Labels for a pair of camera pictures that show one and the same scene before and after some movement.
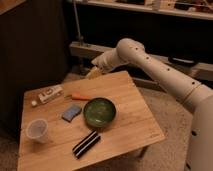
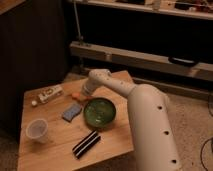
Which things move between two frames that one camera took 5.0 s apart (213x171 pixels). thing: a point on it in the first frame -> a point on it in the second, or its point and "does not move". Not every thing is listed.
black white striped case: [85, 143] does not move
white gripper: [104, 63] -> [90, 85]
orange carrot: [78, 96] does not move
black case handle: [181, 61] does not move
